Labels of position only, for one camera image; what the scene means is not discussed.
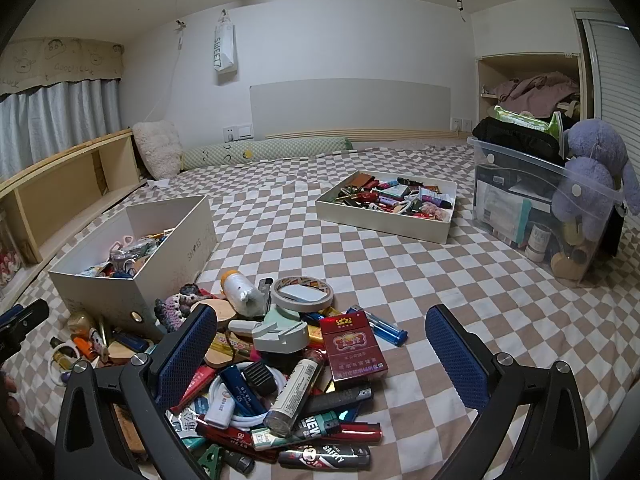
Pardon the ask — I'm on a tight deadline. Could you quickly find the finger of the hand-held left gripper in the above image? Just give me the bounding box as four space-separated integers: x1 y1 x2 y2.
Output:
0 299 50 341

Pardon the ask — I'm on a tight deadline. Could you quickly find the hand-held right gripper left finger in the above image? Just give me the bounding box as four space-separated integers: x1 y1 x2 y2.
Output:
54 304 221 480

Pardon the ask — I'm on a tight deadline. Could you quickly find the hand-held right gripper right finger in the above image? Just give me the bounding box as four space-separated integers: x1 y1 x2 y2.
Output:
425 304 591 480

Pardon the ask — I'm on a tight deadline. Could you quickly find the white cable loop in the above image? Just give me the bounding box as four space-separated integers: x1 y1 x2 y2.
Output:
50 338 81 386

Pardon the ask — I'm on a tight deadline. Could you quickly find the red lighter with white print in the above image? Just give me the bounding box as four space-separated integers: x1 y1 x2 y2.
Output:
172 365 217 411

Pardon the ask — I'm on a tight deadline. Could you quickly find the heap of mixed small sundries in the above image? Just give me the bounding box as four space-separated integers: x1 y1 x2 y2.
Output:
50 270 408 480

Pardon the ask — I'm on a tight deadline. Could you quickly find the dark crochet piece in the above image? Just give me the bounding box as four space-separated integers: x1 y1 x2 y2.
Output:
154 282 213 333

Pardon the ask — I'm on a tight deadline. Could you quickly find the round wooden slice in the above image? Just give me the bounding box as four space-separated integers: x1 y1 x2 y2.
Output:
190 297 242 332

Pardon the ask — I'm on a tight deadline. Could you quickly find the display case with red doll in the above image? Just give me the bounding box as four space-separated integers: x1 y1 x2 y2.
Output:
0 240 23 291

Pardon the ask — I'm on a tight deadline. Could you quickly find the dark blue lighter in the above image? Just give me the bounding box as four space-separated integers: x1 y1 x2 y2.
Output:
112 334 151 353

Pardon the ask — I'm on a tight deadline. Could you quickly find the flat blue lighter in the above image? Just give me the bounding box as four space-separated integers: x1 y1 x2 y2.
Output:
219 364 271 413

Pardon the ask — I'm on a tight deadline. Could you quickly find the white card reader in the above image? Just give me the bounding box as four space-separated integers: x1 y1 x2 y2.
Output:
202 394 237 428

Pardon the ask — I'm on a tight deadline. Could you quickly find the white sachet with blue print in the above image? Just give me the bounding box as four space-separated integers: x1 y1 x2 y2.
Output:
167 405 201 433

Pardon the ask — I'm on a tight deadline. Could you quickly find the black ribbed clip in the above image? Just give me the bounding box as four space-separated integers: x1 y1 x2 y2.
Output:
242 360 279 395

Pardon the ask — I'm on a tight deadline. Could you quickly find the blue translucent lighter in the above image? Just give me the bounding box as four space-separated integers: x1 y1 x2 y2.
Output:
366 311 408 346

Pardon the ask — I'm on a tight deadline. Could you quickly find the cartoon print lighter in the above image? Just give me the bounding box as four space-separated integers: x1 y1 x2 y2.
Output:
87 327 110 361

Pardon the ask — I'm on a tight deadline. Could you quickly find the white bottle with orange cap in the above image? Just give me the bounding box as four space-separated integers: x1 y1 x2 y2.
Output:
220 270 266 318

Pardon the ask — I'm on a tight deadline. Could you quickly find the pale green plastic dispenser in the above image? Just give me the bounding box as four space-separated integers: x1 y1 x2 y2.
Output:
252 305 312 355

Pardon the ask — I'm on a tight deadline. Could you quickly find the red cigarette pack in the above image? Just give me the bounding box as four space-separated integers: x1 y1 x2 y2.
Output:
319 311 390 391

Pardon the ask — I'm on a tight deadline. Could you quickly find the green clothespin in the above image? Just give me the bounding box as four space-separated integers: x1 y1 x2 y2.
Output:
192 444 226 480

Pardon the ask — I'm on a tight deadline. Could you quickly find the white tube with clear cap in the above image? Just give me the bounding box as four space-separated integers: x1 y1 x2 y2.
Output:
264 347 326 438

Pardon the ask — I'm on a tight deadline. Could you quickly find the jumble of small trinkets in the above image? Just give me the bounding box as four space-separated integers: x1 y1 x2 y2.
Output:
80 232 176 280
330 172 453 222

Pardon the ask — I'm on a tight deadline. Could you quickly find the roll of adhesive tape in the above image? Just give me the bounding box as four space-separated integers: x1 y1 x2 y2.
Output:
270 276 335 317

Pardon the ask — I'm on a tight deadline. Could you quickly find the black utility knife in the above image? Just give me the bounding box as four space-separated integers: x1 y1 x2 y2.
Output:
300 385 375 418

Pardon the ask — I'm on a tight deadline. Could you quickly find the glossy red lighter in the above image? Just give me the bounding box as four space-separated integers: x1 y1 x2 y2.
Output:
320 422 383 446

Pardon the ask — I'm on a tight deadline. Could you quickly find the black green printed lighter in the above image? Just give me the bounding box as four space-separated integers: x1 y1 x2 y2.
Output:
250 412 341 451

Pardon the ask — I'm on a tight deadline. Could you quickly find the flat white cardboard box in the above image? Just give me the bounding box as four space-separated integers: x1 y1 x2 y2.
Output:
315 170 458 246

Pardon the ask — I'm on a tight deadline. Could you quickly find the black red printed lighter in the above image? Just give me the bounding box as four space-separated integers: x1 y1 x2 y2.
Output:
277 445 372 473

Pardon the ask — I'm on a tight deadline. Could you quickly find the clear plastic storage bin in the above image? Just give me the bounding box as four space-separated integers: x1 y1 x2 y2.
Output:
467 135 626 288

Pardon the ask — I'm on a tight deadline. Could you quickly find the wooden bedside shelf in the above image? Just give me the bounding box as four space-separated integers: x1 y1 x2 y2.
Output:
0 129 143 301

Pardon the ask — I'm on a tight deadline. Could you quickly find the grey curtain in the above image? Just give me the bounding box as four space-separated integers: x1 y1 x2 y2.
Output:
0 80 123 176

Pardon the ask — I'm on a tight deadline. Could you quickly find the white fluffy pillow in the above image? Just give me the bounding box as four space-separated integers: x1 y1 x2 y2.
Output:
131 120 185 181

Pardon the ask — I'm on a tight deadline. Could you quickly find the green long bolster pillow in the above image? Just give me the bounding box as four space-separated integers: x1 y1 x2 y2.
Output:
180 136 355 171

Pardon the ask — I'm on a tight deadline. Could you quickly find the black bag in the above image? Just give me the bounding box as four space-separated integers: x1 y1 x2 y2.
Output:
471 116 566 166

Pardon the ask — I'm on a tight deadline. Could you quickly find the purple plush toy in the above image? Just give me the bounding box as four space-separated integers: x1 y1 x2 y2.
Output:
550 119 632 223

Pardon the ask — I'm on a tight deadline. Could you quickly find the green wet wipes pack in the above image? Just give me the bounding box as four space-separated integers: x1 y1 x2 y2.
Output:
492 105 561 136

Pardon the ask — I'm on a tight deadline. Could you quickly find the cartoon print curtain valance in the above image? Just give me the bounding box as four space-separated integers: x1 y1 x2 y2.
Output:
0 36 125 96

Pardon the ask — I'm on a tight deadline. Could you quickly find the pile of clothes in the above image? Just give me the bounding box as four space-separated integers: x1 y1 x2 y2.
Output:
487 72 581 108

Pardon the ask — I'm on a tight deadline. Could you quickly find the open wardrobe shelf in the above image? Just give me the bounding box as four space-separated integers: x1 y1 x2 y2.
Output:
475 52 588 136

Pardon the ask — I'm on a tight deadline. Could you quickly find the white hanging paper bag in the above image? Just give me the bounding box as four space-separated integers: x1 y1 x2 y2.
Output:
215 10 237 73

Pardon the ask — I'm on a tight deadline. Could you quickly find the white shutter door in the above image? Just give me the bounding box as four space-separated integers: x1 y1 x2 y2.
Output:
575 7 640 161

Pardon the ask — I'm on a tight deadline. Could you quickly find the white coiled cable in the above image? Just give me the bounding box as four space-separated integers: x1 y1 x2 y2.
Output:
207 362 288 431

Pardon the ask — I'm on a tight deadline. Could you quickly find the wooden bed frame rail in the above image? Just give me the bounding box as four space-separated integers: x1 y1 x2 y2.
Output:
264 129 473 142

